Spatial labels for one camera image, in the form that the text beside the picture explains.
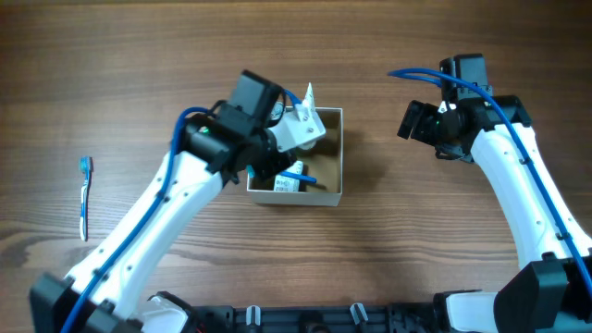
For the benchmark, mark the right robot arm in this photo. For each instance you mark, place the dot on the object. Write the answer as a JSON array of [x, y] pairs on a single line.
[[552, 290]]

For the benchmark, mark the white lotion tube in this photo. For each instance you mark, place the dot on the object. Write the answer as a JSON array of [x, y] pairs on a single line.
[[309, 97]]

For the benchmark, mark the white cardboard box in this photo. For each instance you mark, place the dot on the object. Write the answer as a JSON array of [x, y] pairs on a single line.
[[324, 162]]

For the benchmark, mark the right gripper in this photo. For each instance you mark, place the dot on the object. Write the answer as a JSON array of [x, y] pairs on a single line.
[[409, 119]]

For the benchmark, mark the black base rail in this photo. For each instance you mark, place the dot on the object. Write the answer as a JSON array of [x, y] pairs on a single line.
[[357, 317]]

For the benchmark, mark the red green toothpaste tube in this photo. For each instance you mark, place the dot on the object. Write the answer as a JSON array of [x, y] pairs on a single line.
[[250, 171]]

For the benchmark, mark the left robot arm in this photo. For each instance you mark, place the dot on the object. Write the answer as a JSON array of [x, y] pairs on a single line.
[[208, 149]]

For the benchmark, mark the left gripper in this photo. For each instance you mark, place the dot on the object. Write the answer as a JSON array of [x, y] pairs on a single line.
[[276, 163]]

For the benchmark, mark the blue disposable razor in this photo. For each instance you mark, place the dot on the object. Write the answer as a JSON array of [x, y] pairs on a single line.
[[299, 177]]

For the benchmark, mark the blue white toothbrush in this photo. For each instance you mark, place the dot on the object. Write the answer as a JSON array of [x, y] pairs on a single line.
[[86, 168]]

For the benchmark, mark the green soap bar pack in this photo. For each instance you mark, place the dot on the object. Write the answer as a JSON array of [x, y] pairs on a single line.
[[288, 184]]

